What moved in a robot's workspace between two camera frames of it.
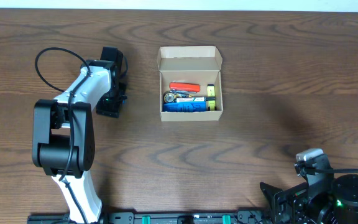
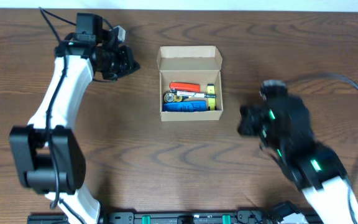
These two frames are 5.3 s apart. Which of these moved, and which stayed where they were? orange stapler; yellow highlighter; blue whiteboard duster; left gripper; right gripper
Moved: left gripper; right gripper
Stayed: orange stapler; blue whiteboard duster; yellow highlighter
